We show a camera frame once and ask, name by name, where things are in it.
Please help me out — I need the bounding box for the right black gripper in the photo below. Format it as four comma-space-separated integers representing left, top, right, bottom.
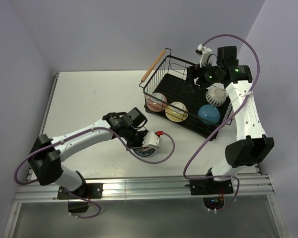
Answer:
182, 59, 223, 93

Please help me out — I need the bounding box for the blue triangle pattern bowl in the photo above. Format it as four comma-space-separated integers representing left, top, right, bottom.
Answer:
133, 147, 156, 158

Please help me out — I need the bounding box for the white blue-striped bowl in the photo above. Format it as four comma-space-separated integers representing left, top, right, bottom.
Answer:
206, 86, 227, 107

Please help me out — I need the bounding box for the plain blue bowl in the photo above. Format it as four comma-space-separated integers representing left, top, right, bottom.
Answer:
198, 104, 221, 125

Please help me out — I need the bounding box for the yellow blue sun bowl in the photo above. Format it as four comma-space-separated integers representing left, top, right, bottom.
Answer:
165, 102, 188, 122

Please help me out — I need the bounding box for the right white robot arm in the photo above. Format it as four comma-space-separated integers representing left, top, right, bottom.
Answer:
184, 45, 275, 193

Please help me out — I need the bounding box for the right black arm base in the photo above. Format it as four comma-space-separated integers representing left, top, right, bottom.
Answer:
187, 178, 233, 210

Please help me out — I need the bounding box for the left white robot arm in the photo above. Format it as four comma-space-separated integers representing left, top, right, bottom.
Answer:
29, 108, 148, 198

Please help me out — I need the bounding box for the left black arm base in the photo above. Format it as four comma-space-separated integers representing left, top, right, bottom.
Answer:
57, 182, 103, 214

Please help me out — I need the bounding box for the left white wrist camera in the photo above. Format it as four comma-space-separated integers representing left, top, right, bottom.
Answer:
142, 131, 162, 149

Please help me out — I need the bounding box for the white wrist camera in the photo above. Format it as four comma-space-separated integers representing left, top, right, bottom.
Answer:
196, 44, 213, 67
142, 131, 162, 149

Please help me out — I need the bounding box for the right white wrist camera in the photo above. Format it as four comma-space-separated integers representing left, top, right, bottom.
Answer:
196, 44, 213, 67

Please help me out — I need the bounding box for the black wire dish rack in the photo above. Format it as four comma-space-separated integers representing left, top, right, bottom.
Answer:
139, 48, 232, 138

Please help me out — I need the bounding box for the left wooden rack handle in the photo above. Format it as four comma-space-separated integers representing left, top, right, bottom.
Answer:
141, 49, 166, 83

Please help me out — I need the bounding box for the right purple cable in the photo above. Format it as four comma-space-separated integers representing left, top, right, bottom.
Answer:
183, 34, 261, 212

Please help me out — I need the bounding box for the aluminium mounting rail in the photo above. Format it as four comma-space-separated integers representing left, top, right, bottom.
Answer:
13, 174, 274, 203

